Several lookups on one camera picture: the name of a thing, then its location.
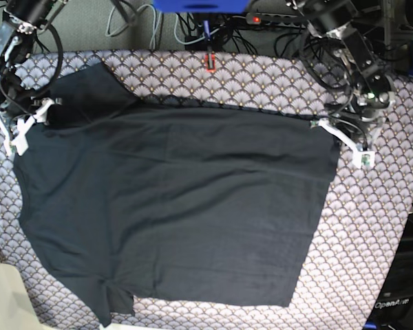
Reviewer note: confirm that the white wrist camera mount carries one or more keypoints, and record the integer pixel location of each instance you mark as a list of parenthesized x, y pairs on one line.
[(18, 144), (361, 157)]

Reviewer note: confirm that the black OpenArm box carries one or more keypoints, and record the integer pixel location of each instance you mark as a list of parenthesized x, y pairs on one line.
[(393, 308)]

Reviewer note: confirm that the red table clamp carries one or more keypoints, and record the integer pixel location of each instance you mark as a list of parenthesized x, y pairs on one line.
[(210, 62)]

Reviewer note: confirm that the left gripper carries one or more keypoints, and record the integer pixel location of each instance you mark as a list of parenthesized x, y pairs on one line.
[(361, 124)]

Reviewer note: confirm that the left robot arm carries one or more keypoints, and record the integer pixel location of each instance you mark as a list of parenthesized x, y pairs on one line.
[(368, 90)]

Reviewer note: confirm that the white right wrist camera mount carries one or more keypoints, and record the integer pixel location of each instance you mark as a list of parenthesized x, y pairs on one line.
[(18, 144)]

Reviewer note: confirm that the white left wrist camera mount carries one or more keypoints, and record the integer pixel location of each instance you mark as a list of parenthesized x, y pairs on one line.
[(361, 157)]

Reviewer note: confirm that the black power strip red switch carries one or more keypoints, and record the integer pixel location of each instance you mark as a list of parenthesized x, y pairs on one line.
[(274, 20)]

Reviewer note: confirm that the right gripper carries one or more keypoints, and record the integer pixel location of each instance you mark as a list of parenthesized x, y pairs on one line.
[(17, 102)]

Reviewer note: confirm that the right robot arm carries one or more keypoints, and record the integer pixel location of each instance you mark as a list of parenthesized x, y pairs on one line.
[(22, 21)]

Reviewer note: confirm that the fan-patterned tablecloth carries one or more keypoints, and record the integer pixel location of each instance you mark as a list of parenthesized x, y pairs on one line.
[(352, 250)]

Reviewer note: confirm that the dark navy T-shirt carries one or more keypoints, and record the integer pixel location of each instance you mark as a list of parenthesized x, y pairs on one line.
[(125, 199)]

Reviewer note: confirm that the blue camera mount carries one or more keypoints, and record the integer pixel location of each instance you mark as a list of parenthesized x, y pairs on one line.
[(201, 6)]

